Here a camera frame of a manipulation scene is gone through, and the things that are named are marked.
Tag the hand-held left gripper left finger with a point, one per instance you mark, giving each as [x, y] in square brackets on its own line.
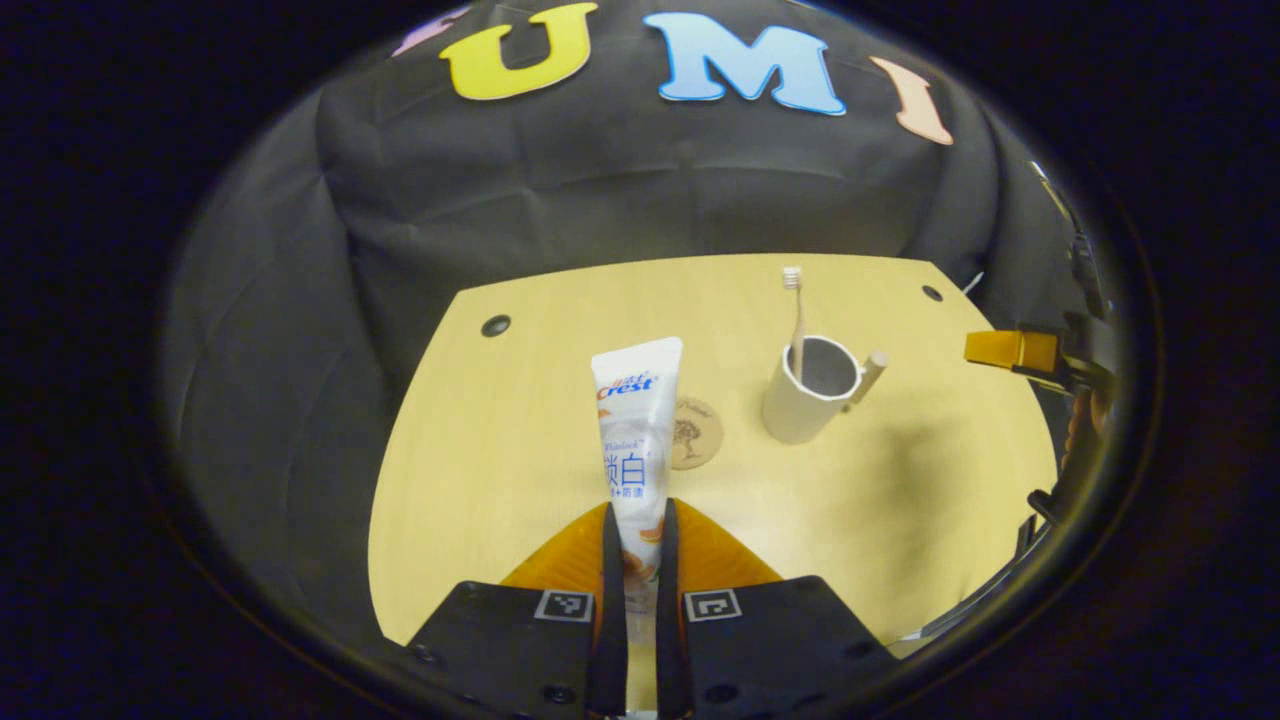
[612, 620]

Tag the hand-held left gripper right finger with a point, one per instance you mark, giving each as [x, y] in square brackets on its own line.
[668, 620]

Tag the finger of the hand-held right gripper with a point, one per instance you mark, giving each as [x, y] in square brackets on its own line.
[1010, 348]

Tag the round cork coaster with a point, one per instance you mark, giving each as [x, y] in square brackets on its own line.
[700, 435]

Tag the white toothpaste tube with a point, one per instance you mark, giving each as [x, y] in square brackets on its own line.
[635, 420]

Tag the beige toothbrush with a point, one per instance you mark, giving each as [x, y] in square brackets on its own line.
[797, 320]

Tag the white cup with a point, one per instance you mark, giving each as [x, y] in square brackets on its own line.
[800, 410]

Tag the black backdrop cloth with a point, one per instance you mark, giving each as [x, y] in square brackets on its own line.
[620, 190]

